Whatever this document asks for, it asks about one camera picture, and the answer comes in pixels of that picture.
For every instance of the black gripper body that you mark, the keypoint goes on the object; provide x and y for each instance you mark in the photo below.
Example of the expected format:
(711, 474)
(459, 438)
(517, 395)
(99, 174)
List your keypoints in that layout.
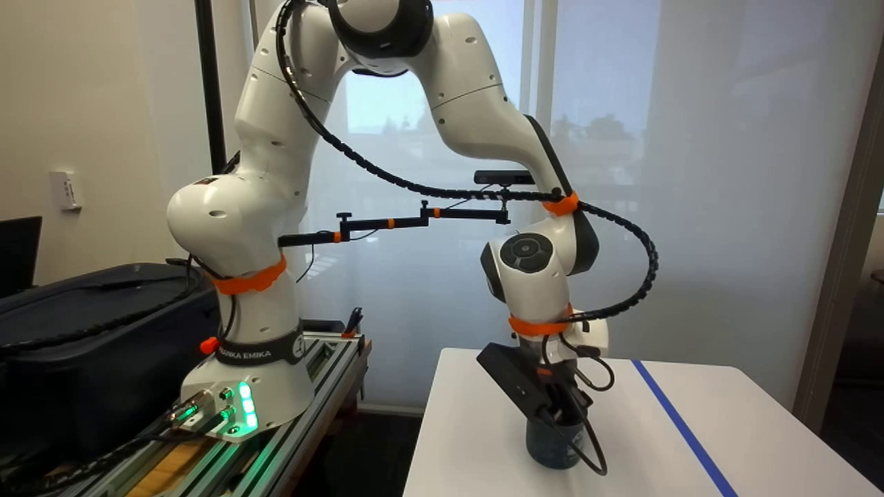
(549, 391)

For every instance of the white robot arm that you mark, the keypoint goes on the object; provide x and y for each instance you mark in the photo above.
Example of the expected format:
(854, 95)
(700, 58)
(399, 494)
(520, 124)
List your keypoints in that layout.
(240, 225)

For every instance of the dark green mug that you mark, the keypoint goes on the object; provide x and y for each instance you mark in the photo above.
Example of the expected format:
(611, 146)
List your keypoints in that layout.
(555, 443)

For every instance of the blue tape line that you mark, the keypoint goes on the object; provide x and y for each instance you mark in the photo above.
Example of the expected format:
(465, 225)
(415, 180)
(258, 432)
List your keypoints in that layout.
(686, 432)

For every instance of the black storage case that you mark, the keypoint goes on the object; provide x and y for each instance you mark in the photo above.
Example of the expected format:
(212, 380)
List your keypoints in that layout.
(92, 360)

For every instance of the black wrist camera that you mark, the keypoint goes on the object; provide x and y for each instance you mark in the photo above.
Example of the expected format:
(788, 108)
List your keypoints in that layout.
(502, 365)

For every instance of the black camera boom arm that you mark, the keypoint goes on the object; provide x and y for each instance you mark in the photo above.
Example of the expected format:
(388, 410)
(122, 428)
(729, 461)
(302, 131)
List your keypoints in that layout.
(352, 225)

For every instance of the aluminium rail base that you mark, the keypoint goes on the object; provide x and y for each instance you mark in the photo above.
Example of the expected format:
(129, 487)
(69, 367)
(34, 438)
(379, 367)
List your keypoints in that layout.
(266, 464)

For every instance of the white wall switch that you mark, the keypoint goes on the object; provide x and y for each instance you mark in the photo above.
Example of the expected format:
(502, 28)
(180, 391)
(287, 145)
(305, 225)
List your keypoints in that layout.
(69, 189)

